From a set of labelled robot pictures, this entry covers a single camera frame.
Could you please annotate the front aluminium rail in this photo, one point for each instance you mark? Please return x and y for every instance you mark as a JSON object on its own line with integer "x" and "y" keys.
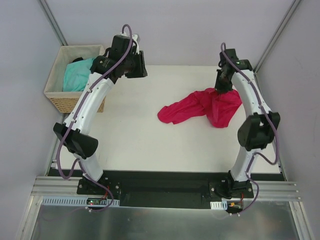
{"x": 268, "y": 190}

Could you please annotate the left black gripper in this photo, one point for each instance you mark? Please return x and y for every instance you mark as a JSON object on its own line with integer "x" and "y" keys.
{"x": 138, "y": 65}

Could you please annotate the teal t shirt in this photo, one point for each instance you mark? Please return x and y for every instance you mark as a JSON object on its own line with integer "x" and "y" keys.
{"x": 76, "y": 75}

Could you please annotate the black garment in basket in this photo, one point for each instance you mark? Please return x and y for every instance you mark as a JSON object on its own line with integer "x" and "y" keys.
{"x": 77, "y": 59}

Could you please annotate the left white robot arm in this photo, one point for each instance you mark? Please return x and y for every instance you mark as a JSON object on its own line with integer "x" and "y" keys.
{"x": 123, "y": 58}

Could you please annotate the right white cable duct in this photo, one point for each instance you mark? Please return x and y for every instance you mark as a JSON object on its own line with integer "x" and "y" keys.
{"x": 219, "y": 205}

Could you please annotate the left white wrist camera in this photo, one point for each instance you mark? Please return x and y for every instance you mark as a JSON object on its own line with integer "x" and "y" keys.
{"x": 135, "y": 43}

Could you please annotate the right aluminium frame post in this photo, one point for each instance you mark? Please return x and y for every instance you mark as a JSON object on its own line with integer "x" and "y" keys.
{"x": 293, "y": 7}

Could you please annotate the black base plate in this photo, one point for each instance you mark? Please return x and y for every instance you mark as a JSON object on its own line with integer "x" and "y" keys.
{"x": 171, "y": 190}

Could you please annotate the left white cable duct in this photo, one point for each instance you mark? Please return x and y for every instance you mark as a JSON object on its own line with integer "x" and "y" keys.
{"x": 79, "y": 201}

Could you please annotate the left aluminium frame post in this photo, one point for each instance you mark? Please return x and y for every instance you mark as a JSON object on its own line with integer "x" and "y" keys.
{"x": 53, "y": 22}

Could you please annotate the white cable duct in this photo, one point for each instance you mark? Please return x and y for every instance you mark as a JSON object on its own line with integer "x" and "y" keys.
{"x": 79, "y": 201}
{"x": 219, "y": 205}

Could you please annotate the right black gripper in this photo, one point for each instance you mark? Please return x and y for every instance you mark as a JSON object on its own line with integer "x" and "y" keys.
{"x": 222, "y": 85}

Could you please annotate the aluminium frame post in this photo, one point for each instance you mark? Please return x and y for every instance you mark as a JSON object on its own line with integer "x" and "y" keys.
{"x": 53, "y": 22}
{"x": 293, "y": 7}

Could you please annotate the pink t shirt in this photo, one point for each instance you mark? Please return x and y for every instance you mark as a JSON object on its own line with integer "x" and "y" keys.
{"x": 219, "y": 108}

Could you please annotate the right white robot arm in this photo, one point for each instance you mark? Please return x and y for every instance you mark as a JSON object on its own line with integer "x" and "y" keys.
{"x": 257, "y": 131}

